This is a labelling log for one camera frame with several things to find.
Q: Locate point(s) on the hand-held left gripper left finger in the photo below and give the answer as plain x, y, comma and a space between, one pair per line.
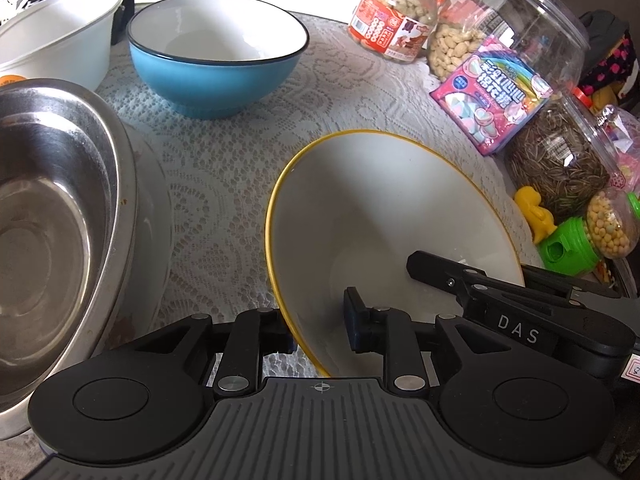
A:
270, 330

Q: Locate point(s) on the white lace tablecloth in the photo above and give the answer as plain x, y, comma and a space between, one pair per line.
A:
350, 85

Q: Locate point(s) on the large clear plastic jar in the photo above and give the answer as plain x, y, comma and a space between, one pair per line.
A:
525, 25

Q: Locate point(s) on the yellow-rimmed white bowl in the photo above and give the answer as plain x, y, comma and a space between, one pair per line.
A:
375, 210

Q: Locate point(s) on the yellow plastic toy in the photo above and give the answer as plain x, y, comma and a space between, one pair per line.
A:
535, 215

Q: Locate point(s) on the green-lidded bean jar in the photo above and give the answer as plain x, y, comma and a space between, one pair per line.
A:
605, 225

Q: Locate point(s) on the peanut jar with gold lid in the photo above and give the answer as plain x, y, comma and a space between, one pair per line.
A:
390, 15

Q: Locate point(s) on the white plastic tub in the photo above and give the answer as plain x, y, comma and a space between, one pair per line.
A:
60, 45

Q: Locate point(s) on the sunflower seed jar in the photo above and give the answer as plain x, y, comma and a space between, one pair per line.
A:
555, 160

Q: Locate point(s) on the blue bowl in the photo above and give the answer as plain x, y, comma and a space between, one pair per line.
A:
215, 80

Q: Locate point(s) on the black dotted cloth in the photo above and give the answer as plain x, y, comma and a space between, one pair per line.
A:
615, 60

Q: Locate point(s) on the stainless steel bowl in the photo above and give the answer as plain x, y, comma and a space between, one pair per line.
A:
50, 210

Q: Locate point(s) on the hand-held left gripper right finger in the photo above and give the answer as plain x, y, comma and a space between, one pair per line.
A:
351, 320

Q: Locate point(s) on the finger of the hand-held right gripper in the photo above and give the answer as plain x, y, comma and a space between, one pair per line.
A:
435, 270
570, 287

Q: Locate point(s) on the pink candy packet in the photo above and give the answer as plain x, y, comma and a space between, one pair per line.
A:
490, 95

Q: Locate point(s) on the clear candy packet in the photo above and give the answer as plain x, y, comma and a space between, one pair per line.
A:
622, 145

